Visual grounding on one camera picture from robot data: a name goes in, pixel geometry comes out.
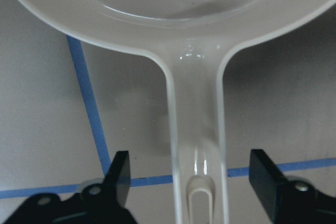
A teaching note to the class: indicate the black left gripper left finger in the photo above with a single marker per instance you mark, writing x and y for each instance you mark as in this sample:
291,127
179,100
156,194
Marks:
102,202

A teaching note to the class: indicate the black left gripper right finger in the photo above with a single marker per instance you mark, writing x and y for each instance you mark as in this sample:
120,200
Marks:
287,199

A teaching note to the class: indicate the beige plastic dustpan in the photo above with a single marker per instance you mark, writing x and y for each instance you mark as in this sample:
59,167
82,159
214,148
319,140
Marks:
192,41

